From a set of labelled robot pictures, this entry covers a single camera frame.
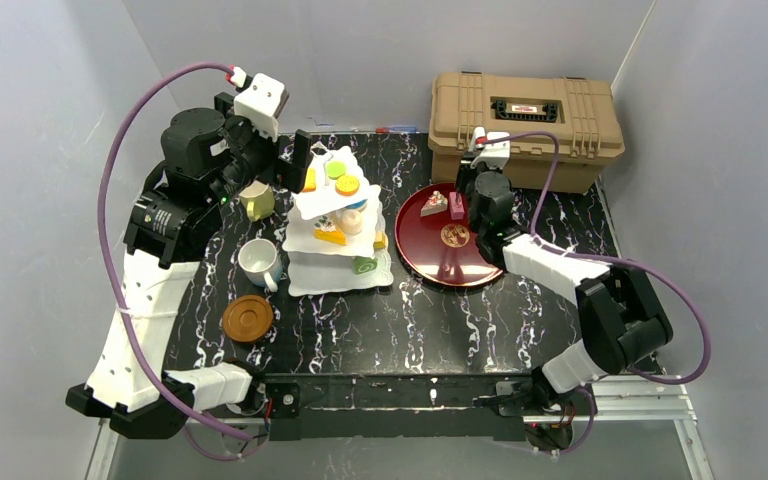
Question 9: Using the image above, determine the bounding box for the triangular sandwich cake slice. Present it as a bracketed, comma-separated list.
[420, 190, 448, 217]

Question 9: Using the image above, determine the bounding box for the orange round cookie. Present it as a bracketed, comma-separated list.
[335, 174, 361, 196]

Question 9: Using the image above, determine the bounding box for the orange rectangular biscuit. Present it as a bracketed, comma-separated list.
[301, 167, 318, 193]

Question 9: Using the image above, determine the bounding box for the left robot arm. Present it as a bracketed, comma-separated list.
[66, 107, 312, 439]

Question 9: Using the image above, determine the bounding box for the yellow-green cup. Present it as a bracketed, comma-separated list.
[238, 181, 275, 222]

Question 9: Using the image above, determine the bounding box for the white mug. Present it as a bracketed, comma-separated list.
[237, 238, 284, 292]

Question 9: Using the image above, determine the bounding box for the tan plastic toolbox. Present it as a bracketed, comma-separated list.
[428, 72, 625, 194]

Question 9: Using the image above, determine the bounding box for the white three-tier cake stand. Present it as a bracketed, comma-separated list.
[282, 142, 394, 297]

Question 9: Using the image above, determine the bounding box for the brown round cookie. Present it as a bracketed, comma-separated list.
[440, 223, 471, 248]

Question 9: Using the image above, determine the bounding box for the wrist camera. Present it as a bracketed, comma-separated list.
[468, 127, 511, 171]
[226, 66, 289, 142]

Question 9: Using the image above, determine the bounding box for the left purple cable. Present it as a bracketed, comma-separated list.
[97, 62, 256, 463]

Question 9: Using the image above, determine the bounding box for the pink cake block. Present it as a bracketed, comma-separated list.
[448, 191, 465, 221]

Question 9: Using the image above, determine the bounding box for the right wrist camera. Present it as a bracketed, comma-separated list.
[468, 127, 511, 171]

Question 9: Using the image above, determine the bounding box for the brown wooden coaster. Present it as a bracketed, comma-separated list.
[222, 295, 274, 343]

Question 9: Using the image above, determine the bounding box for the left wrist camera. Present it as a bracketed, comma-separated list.
[226, 66, 289, 142]

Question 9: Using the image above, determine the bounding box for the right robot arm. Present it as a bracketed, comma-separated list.
[456, 165, 673, 402]

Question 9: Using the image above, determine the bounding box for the beige round macaron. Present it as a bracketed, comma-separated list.
[337, 209, 365, 236]

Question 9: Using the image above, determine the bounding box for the yellow triangular cake slice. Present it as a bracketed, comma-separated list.
[313, 228, 347, 246]

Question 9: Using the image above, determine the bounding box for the green round cookie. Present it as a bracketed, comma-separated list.
[325, 161, 347, 180]

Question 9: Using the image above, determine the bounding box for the green swirl roll cake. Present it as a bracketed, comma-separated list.
[351, 256, 378, 275]

